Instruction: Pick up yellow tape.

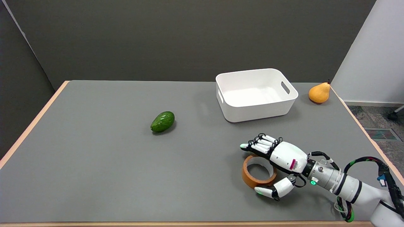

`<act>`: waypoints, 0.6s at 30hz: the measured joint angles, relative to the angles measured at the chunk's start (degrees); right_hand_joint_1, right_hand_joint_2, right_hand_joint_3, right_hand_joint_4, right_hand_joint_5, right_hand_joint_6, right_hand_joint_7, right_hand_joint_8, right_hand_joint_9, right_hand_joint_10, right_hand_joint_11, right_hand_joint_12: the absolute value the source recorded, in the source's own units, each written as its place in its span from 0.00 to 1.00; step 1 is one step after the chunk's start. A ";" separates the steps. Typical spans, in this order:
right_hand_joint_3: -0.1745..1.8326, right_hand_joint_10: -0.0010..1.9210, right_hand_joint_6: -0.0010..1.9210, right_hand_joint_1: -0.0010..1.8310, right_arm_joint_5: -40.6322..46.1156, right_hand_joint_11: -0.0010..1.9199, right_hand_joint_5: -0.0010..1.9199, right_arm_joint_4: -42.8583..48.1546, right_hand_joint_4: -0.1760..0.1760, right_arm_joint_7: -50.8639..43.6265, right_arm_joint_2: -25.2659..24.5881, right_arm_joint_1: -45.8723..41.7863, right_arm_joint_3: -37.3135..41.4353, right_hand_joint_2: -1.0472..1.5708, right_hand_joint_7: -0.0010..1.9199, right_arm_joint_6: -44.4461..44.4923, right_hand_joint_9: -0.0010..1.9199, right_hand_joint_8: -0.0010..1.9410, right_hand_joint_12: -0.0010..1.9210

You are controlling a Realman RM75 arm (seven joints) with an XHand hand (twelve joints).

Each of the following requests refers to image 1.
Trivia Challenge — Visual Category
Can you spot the green avocado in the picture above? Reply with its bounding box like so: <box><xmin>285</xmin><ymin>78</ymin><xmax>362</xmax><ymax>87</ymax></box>
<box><xmin>150</xmin><ymin>111</ymin><xmax>175</xmax><ymax>133</ymax></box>

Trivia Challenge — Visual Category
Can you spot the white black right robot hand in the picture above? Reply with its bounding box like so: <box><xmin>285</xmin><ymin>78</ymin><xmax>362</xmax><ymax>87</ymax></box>
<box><xmin>240</xmin><ymin>133</ymin><xmax>310</xmax><ymax>201</ymax></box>

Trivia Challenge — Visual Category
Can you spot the black chair caster wheel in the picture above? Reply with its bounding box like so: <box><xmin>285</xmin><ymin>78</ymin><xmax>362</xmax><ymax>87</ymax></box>
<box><xmin>388</xmin><ymin>106</ymin><xmax>404</xmax><ymax>121</ymax></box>

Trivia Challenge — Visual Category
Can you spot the green black braided cable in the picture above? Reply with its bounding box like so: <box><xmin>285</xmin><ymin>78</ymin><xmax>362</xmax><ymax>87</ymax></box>
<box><xmin>307</xmin><ymin>151</ymin><xmax>404</xmax><ymax>223</ymax></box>

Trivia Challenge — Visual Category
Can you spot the white plastic bin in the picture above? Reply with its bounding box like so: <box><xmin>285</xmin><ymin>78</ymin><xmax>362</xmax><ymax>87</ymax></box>
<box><xmin>216</xmin><ymin>68</ymin><xmax>299</xmax><ymax>123</ymax></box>

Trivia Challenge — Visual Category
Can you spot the floor vent grille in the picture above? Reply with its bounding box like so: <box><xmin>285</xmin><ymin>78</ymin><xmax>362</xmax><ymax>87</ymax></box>
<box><xmin>365</xmin><ymin>128</ymin><xmax>403</xmax><ymax>141</ymax></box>

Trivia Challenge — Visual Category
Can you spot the yellow pear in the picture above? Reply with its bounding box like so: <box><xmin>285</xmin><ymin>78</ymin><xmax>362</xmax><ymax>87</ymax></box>
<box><xmin>308</xmin><ymin>79</ymin><xmax>331</xmax><ymax>104</ymax></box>

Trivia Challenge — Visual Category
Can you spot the yellow tape roll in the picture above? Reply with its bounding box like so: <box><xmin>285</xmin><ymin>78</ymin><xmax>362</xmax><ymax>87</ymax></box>
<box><xmin>242</xmin><ymin>154</ymin><xmax>277</xmax><ymax>189</ymax></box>

